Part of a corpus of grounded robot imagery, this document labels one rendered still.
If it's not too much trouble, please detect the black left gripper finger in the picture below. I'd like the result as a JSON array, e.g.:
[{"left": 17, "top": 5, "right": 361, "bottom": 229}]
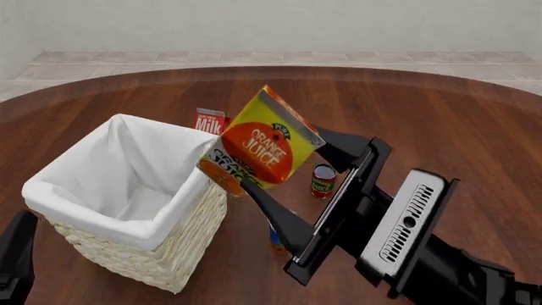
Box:
[{"left": 0, "top": 208, "right": 40, "bottom": 282}]

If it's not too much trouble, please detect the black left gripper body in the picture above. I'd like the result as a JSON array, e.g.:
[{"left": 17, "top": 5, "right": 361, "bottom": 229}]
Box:
[{"left": 0, "top": 274, "right": 35, "bottom": 305}]

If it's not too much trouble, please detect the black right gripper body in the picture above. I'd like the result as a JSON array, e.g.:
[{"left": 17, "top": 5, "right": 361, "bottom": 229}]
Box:
[{"left": 283, "top": 136, "right": 393, "bottom": 287}]

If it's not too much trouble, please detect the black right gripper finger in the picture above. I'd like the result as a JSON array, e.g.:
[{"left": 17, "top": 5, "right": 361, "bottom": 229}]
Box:
[
  {"left": 312, "top": 125, "right": 373, "bottom": 172},
  {"left": 240, "top": 180, "right": 318, "bottom": 257}
]

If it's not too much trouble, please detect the orange juice carton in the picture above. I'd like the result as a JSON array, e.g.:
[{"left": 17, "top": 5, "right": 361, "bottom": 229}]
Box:
[{"left": 197, "top": 84, "right": 327, "bottom": 197}]

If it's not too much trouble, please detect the white woven wicker basket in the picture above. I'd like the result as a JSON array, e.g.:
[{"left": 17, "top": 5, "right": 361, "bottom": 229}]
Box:
[{"left": 20, "top": 113, "right": 230, "bottom": 295}]

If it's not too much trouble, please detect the white cloth basket liner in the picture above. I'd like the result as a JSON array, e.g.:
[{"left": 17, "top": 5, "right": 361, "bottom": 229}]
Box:
[{"left": 20, "top": 113, "right": 222, "bottom": 252}]

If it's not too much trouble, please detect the blue and orange tin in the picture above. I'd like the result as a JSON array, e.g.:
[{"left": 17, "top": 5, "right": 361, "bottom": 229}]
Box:
[{"left": 268, "top": 209, "right": 297, "bottom": 256}]

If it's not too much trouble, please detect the red tomato soup tin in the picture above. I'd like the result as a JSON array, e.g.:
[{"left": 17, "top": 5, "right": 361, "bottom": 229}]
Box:
[{"left": 311, "top": 163, "right": 338, "bottom": 200}]

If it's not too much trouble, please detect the red milk carton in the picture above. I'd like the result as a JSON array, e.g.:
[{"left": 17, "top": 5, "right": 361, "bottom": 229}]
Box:
[{"left": 193, "top": 107, "right": 232, "bottom": 136}]

